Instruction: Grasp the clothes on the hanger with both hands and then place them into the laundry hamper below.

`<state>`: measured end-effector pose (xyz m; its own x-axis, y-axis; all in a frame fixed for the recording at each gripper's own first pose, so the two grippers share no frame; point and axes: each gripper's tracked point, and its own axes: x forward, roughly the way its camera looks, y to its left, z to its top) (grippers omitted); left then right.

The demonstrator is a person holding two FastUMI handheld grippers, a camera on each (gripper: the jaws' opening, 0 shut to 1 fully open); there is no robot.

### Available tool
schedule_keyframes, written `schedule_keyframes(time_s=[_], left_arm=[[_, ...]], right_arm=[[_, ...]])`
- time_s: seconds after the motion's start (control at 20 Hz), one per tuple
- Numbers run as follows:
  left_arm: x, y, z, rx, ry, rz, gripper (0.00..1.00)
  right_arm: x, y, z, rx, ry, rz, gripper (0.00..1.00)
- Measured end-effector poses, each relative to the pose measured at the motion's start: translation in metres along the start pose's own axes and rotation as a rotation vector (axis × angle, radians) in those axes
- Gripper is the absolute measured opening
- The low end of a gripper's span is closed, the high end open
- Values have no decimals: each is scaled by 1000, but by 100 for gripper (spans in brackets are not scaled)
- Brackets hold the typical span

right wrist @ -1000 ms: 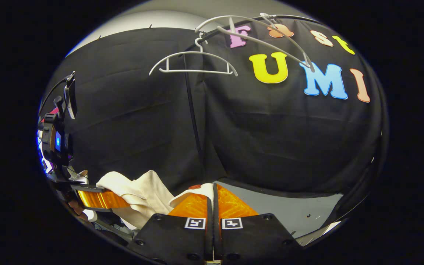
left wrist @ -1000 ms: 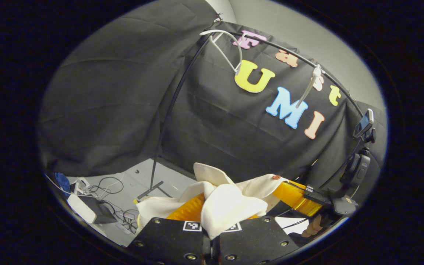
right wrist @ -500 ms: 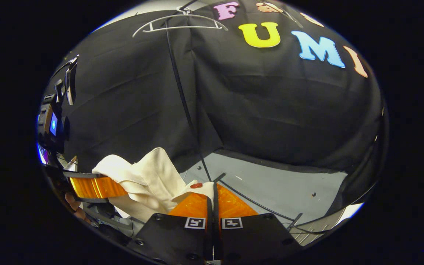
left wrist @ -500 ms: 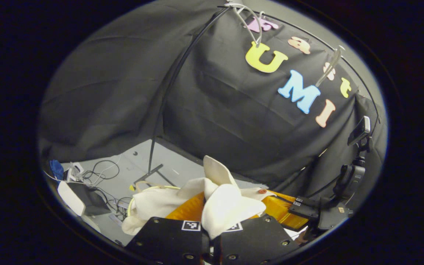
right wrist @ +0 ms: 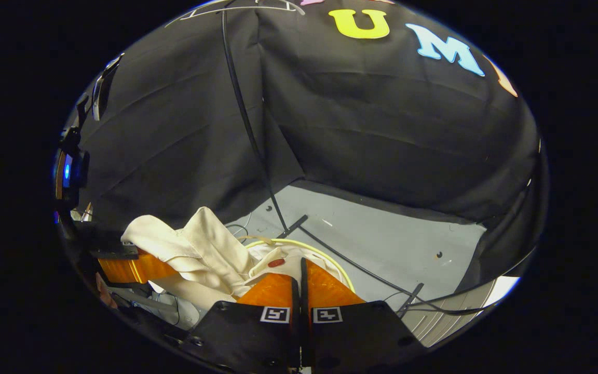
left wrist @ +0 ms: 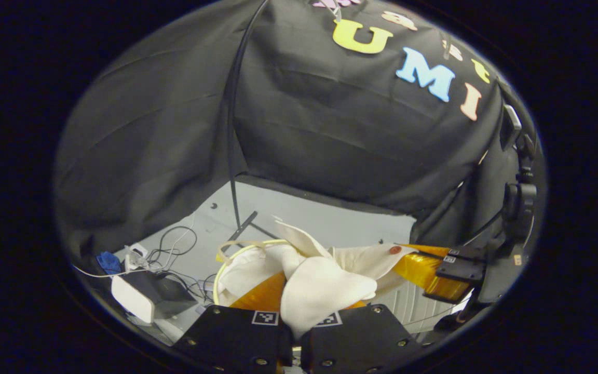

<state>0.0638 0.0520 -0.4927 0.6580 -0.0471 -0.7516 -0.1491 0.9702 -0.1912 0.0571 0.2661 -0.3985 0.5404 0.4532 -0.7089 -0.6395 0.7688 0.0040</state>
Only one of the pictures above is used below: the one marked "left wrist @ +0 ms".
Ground floor cables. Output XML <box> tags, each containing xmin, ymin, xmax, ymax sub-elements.
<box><xmin>71</xmin><ymin>226</ymin><xmax>216</xmax><ymax>304</ymax></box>

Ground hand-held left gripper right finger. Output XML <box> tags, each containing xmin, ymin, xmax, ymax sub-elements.
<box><xmin>299</xmin><ymin>302</ymin><xmax>424</xmax><ymax>374</ymax></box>

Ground black backdrop cloth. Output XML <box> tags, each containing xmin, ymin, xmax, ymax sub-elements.
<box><xmin>55</xmin><ymin>0</ymin><xmax>538</xmax><ymax>260</ymax></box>

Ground cream shirt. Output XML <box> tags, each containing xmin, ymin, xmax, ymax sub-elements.
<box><xmin>216</xmin><ymin>218</ymin><xmax>419</xmax><ymax>338</ymax></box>

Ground white laundry hamper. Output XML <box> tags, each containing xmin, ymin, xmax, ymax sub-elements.
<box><xmin>213</xmin><ymin>239</ymin><xmax>473</xmax><ymax>338</ymax></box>

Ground blue cloth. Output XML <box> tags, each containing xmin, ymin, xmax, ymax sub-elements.
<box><xmin>97</xmin><ymin>252</ymin><xmax>122</xmax><ymax>275</ymax></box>

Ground white electronic device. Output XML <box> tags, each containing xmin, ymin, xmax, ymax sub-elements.
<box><xmin>111</xmin><ymin>270</ymin><xmax>198</xmax><ymax>324</ymax></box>

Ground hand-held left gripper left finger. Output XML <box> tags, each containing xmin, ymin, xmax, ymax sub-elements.
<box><xmin>174</xmin><ymin>273</ymin><xmax>293</xmax><ymax>374</ymax></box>

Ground black garment rack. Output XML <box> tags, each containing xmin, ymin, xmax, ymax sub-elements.
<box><xmin>221</xmin><ymin>0</ymin><xmax>279</xmax><ymax>251</ymax></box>

